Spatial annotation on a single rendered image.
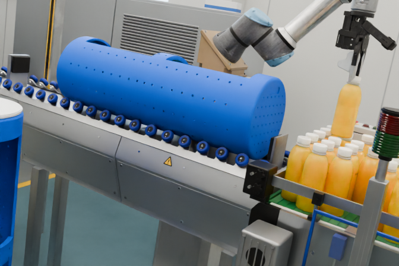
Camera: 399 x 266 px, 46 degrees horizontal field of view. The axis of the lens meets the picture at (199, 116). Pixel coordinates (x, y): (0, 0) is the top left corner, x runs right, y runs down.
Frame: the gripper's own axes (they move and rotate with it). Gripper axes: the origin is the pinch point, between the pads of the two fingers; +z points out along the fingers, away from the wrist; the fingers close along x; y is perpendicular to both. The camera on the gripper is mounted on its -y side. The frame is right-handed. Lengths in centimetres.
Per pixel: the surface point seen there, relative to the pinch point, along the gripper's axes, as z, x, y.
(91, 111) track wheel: 31, 17, 92
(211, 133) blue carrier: 25.3, 18.6, 36.9
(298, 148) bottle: 21.6, 20.1, 6.4
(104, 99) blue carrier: 25, 19, 84
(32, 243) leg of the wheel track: 100, 15, 121
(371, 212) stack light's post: 25, 44, -20
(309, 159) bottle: 22.7, 23.8, 1.6
